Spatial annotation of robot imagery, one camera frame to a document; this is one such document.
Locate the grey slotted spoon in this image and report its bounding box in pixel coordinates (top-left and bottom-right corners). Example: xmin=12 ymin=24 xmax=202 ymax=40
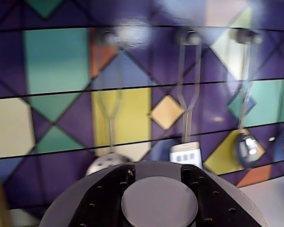
xmin=86 ymin=29 xmax=134 ymax=177

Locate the grey ladle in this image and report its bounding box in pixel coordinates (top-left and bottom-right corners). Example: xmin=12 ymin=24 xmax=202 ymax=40
xmin=227 ymin=27 xmax=266 ymax=169

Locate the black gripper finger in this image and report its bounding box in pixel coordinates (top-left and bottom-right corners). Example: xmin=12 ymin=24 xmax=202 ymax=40
xmin=180 ymin=165 xmax=242 ymax=227
xmin=81 ymin=164 xmax=136 ymax=227

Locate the grey slotted spatula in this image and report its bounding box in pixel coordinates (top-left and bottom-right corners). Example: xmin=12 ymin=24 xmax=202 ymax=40
xmin=168 ymin=30 xmax=204 ymax=170

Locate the colourful geometric backsplash panel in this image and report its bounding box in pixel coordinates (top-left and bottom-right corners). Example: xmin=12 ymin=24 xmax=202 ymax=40
xmin=0 ymin=0 xmax=284 ymax=211

